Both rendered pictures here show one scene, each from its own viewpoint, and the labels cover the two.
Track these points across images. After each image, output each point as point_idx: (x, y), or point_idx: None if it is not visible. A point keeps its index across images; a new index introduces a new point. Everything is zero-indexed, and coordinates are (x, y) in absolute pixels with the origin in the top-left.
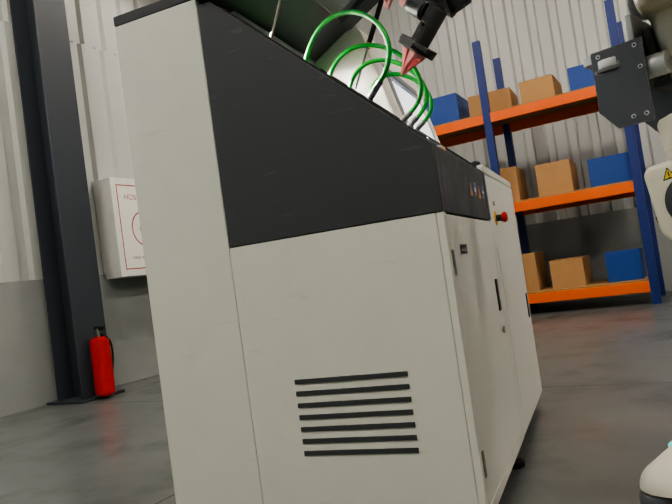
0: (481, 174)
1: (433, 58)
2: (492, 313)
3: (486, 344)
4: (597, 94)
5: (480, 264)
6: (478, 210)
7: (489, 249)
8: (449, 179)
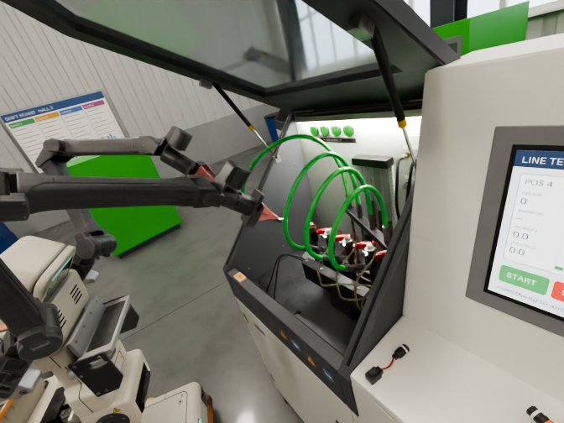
0: (331, 368)
1: (251, 226)
2: (314, 404)
3: (290, 383)
4: (134, 310)
5: (292, 368)
6: (300, 358)
7: (329, 401)
8: (241, 294)
